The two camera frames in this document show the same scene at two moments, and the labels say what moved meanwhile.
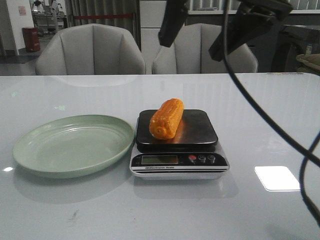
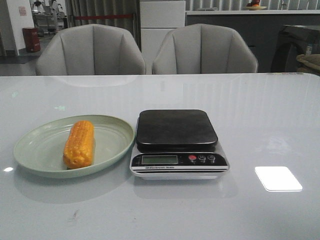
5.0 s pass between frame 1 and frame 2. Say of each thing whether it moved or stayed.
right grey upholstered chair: stayed
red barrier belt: stayed
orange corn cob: moved
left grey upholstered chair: stayed
